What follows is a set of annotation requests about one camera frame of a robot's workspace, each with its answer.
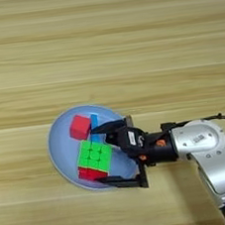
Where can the Rubik's cube green red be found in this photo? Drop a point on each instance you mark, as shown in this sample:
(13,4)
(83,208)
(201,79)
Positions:
(95,156)

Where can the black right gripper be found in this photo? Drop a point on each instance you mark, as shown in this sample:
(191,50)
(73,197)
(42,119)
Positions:
(159,150)

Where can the light blue round plate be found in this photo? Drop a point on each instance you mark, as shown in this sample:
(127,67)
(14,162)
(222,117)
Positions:
(61,150)

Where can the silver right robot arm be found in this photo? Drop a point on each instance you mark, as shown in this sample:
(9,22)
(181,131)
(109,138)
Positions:
(209,152)

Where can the red cube block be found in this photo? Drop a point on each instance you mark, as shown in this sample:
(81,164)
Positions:
(79,127)

